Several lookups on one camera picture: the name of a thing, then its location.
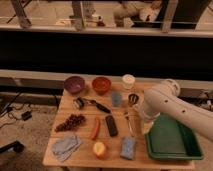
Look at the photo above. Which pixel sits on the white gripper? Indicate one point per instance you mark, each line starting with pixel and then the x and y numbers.
pixel 146 126

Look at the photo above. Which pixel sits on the metal fork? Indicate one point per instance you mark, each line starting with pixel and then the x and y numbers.
pixel 126 115

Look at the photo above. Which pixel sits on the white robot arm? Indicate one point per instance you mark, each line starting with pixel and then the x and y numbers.
pixel 164 98

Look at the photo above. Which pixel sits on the small metal cup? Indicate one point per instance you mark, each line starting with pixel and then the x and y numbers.
pixel 132 99

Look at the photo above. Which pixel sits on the small blue cup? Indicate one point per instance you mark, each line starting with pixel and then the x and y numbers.
pixel 116 99

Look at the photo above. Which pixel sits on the white paper cup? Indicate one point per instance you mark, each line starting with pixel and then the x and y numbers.
pixel 128 81

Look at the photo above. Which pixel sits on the green plastic tray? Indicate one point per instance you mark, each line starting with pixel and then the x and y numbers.
pixel 168 139

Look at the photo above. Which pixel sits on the blue sponge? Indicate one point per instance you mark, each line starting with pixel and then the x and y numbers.
pixel 128 148

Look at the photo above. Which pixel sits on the black rectangular block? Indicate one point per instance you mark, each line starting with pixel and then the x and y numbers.
pixel 112 128

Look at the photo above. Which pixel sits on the orange carrot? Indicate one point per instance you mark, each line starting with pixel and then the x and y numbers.
pixel 96 129

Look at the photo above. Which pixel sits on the orange-red bowl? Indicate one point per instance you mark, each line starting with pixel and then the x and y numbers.
pixel 101 85

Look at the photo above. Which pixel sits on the bunch of dark grapes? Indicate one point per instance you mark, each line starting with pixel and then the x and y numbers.
pixel 72 123

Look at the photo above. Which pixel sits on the purple bowl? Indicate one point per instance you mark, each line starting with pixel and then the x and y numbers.
pixel 74 84

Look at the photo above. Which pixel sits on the blue crumpled cloth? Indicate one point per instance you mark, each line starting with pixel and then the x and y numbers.
pixel 63 148

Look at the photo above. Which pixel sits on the black power adapter with cable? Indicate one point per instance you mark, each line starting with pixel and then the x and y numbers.
pixel 7 110

